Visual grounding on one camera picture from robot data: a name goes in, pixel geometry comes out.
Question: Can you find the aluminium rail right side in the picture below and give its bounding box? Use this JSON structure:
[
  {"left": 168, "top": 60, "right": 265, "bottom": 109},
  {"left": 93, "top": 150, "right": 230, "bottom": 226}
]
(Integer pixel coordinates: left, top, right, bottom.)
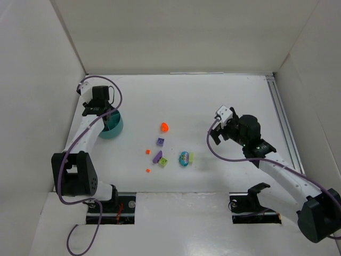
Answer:
[{"left": 265, "top": 74, "right": 305, "bottom": 175}]

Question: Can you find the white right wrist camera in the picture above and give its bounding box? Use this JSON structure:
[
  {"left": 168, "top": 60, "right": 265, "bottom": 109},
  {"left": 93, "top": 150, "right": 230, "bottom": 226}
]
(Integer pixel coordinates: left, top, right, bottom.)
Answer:
[{"left": 215, "top": 105, "right": 233, "bottom": 127}]

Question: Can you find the pale green lego brick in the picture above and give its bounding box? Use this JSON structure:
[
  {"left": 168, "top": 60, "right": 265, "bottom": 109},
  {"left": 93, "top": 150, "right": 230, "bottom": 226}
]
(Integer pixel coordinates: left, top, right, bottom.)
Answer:
[{"left": 189, "top": 153, "right": 194, "bottom": 165}]

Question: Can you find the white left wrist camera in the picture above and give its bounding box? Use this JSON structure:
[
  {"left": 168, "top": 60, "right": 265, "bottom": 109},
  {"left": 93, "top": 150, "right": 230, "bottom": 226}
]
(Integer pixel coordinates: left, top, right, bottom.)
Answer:
[{"left": 76, "top": 82, "right": 93, "bottom": 103}]

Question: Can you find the teal round divided container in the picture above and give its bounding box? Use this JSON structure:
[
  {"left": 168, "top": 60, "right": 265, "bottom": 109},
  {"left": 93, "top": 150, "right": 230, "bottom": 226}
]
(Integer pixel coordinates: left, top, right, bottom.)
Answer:
[{"left": 99, "top": 110, "right": 124, "bottom": 139}]

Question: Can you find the orange dome lego piece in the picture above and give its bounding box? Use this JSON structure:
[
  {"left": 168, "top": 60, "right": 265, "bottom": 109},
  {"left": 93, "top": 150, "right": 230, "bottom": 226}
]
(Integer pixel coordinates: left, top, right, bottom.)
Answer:
[{"left": 160, "top": 122, "right": 169, "bottom": 133}]

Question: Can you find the lime green square lego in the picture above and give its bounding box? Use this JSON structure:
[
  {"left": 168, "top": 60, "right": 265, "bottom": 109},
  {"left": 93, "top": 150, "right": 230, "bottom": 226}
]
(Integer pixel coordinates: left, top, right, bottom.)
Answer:
[{"left": 158, "top": 157, "right": 168, "bottom": 167}]

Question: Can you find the teal printed oval lego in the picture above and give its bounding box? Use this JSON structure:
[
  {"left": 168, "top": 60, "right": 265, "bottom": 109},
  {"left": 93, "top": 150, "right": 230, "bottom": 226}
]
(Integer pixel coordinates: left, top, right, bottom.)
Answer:
[{"left": 179, "top": 151, "right": 190, "bottom": 167}]

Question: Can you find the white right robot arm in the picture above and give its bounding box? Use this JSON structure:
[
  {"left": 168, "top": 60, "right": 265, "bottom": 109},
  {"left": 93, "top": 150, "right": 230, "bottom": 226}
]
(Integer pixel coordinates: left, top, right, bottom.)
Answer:
[{"left": 206, "top": 105, "right": 340, "bottom": 243}]

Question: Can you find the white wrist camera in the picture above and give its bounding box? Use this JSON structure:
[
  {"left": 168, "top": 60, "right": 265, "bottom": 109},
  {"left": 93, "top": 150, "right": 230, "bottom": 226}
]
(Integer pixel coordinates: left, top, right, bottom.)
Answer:
[
  {"left": 76, "top": 82, "right": 93, "bottom": 103},
  {"left": 215, "top": 105, "right": 233, "bottom": 127}
]

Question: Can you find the purple curved lego piece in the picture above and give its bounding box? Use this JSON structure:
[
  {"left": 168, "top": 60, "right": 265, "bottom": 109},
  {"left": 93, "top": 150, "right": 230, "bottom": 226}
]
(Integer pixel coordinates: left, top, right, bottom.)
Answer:
[{"left": 152, "top": 150, "right": 163, "bottom": 164}]

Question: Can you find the purple square lego brick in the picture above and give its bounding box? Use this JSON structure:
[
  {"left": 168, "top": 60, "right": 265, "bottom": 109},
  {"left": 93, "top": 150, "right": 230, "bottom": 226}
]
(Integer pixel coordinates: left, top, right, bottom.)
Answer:
[{"left": 156, "top": 138, "right": 165, "bottom": 147}]

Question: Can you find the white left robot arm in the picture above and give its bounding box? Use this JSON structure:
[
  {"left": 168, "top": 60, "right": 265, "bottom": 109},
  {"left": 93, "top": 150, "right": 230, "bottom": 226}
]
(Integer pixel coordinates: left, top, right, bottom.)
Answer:
[{"left": 51, "top": 85, "right": 118, "bottom": 205}]

